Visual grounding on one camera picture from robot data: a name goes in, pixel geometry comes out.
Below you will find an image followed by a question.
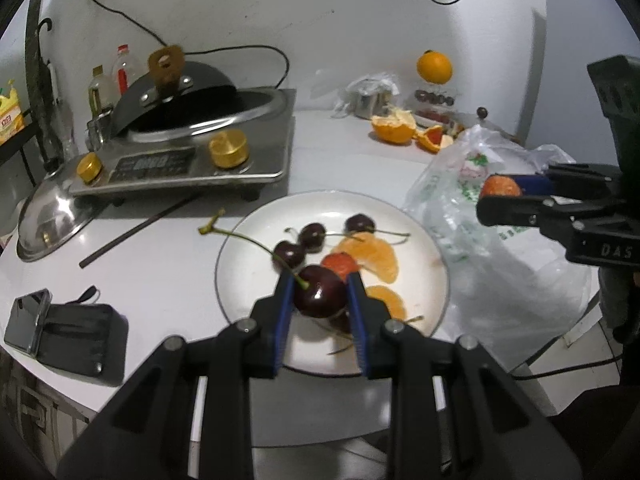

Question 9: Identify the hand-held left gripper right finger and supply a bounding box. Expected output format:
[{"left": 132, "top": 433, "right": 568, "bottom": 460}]
[{"left": 345, "top": 271, "right": 585, "bottom": 480}]

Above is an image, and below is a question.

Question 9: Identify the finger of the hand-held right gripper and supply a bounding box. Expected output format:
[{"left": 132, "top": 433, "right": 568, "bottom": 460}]
[
  {"left": 475, "top": 195, "right": 621, "bottom": 242},
  {"left": 514, "top": 162, "right": 622, "bottom": 202}
]

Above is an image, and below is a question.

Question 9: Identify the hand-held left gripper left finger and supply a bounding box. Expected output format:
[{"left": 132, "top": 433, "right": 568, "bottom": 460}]
[{"left": 54, "top": 271, "right": 297, "bottom": 480}]

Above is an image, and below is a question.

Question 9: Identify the tangerine segment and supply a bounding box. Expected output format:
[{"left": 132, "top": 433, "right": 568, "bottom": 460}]
[
  {"left": 332, "top": 232, "right": 401, "bottom": 285},
  {"left": 365, "top": 285, "right": 407, "bottom": 322}
]

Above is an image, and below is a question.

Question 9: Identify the dark red cherry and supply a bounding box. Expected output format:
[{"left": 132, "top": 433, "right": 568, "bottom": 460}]
[
  {"left": 345, "top": 213, "right": 411, "bottom": 237},
  {"left": 285, "top": 222, "right": 351, "bottom": 253},
  {"left": 273, "top": 241, "right": 307, "bottom": 271},
  {"left": 198, "top": 209, "right": 349, "bottom": 320}
]

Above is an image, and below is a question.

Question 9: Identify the white plate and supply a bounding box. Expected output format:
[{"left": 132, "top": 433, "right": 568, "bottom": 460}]
[{"left": 215, "top": 189, "right": 451, "bottom": 378}]

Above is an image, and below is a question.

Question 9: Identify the clear printed plastic bag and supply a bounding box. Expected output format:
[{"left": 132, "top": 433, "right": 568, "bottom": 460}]
[{"left": 402, "top": 125, "right": 593, "bottom": 346}]

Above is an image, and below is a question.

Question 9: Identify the steel pot lid brown knob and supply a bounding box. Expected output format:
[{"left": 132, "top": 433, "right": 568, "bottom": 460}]
[{"left": 472, "top": 106, "right": 521, "bottom": 141}]

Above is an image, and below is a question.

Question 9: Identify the orange peel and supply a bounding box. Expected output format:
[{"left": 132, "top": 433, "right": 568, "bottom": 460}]
[{"left": 415, "top": 122, "right": 463, "bottom": 155}]

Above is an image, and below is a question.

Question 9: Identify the white bowl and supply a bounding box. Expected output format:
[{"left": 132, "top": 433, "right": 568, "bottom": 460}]
[{"left": 414, "top": 106, "right": 458, "bottom": 128}]

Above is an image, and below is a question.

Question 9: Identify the half-peeled orange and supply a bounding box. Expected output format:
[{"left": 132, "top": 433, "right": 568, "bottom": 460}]
[{"left": 370, "top": 107, "right": 418, "bottom": 143}]

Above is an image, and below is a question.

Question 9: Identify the whole orange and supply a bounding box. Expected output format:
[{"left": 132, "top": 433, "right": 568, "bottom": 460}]
[{"left": 417, "top": 50, "right": 453, "bottom": 84}]

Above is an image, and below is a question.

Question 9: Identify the white refrigerator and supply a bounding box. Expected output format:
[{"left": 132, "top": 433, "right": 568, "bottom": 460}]
[{"left": 517, "top": 0, "right": 640, "bottom": 171}]

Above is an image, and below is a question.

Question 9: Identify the steel induction cooker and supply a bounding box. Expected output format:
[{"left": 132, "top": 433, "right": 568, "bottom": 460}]
[{"left": 67, "top": 87, "right": 298, "bottom": 201}]

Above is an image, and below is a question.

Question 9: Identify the black chopstick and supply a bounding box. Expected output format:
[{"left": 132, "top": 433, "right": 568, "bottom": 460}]
[{"left": 79, "top": 195, "right": 201, "bottom": 268}]

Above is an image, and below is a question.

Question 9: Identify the crumpled clear plastic wrap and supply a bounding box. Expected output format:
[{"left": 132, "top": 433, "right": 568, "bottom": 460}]
[{"left": 332, "top": 72, "right": 401, "bottom": 121}]

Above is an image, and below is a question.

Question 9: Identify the black pouch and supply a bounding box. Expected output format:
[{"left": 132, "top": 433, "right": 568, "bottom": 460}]
[{"left": 36, "top": 301, "right": 129, "bottom": 387}]

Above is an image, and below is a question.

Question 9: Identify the black smartphone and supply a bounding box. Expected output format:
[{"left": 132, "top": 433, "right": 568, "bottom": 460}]
[{"left": 4, "top": 287, "right": 53, "bottom": 359}]

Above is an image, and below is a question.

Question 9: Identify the large steel lid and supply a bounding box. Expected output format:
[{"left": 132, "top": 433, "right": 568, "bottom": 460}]
[{"left": 16, "top": 160, "right": 107, "bottom": 262}]

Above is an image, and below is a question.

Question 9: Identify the oil bottle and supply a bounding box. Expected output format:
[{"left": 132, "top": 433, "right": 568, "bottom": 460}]
[{"left": 87, "top": 64, "right": 116, "bottom": 121}]

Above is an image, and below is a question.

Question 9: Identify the red-labelled plastic bottle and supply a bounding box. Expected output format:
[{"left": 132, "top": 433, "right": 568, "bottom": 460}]
[{"left": 111, "top": 44, "right": 143, "bottom": 96}]

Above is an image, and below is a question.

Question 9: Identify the black umbrella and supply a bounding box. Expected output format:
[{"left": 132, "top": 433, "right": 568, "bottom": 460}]
[{"left": 36, "top": 16, "right": 78, "bottom": 163}]

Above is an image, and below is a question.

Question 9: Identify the yellow packet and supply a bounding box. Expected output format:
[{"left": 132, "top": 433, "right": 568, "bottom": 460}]
[{"left": 0, "top": 79, "right": 26, "bottom": 146}]

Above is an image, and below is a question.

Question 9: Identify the black wok with wooden handle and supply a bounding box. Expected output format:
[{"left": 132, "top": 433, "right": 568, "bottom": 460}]
[{"left": 110, "top": 46, "right": 238, "bottom": 133}]

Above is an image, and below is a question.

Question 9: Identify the black cooker cable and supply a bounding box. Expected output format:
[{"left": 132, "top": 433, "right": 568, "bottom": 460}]
[{"left": 87, "top": 0, "right": 291, "bottom": 96}]

